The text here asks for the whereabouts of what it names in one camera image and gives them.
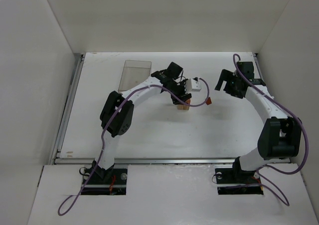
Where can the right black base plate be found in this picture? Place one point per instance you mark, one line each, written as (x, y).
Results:
(228, 183)

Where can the front aluminium rail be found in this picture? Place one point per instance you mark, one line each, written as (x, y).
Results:
(140, 161)

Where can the small red-brown wood block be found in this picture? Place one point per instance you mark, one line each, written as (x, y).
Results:
(208, 101)

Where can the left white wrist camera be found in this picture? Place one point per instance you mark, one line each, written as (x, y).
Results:
(193, 85)

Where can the long red-brown wood block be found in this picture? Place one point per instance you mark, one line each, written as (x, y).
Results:
(189, 101)

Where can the clear plastic box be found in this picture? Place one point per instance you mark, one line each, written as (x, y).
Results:
(134, 72)

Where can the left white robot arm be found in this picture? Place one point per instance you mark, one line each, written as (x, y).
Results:
(117, 113)

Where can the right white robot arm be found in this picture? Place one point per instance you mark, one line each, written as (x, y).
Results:
(252, 161)

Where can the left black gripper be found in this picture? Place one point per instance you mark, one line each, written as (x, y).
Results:
(181, 95)

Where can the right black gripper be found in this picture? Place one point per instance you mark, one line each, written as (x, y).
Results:
(226, 83)

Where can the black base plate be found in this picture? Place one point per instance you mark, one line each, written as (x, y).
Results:
(114, 183)
(228, 183)

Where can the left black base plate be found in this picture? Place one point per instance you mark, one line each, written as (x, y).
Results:
(114, 183)

